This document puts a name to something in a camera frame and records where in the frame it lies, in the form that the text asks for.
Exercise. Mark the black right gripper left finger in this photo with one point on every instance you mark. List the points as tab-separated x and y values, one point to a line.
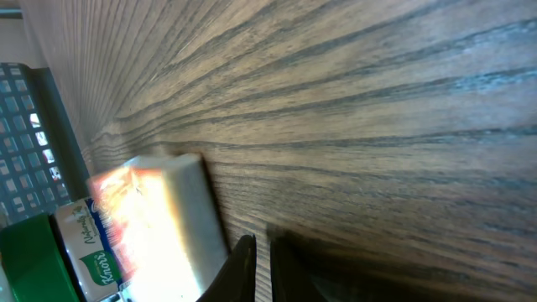
235	281

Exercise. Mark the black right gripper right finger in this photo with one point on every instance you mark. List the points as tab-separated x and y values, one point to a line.
290	282

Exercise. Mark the orange snack packet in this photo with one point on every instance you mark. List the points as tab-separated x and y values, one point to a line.
163	226

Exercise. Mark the green lid seasoning jar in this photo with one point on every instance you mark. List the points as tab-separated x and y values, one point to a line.
63	256

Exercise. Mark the grey plastic mesh basket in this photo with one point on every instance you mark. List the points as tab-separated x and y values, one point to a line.
41	166

